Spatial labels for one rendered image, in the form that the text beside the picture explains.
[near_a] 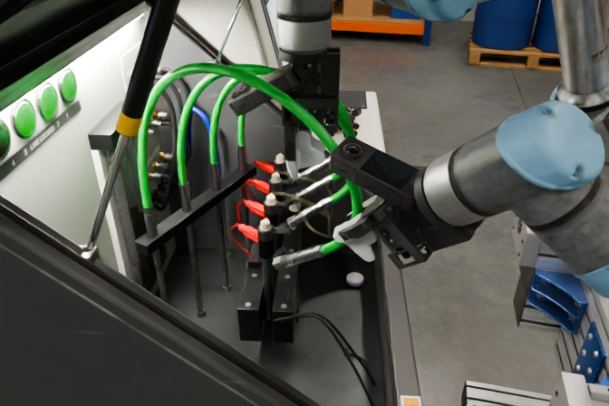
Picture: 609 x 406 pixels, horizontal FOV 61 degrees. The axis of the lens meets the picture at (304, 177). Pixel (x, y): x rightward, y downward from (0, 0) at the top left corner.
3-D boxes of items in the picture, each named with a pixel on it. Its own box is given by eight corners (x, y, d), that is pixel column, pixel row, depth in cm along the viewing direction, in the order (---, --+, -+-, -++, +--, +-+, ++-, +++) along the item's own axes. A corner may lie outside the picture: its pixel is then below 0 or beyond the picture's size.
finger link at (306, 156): (323, 189, 80) (325, 135, 75) (285, 188, 80) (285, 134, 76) (324, 179, 83) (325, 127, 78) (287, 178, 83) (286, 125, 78)
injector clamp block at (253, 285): (294, 369, 98) (293, 311, 91) (242, 366, 99) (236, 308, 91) (304, 256, 128) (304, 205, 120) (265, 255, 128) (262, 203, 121)
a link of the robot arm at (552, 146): (604, 207, 40) (528, 131, 39) (497, 239, 49) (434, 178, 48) (624, 144, 44) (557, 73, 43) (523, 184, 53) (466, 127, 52)
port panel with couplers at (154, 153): (160, 202, 108) (137, 58, 93) (145, 202, 109) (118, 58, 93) (178, 172, 120) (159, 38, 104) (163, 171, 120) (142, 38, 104)
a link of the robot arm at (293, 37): (273, 22, 67) (279, 8, 74) (274, 57, 69) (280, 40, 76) (331, 23, 66) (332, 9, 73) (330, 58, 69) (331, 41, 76)
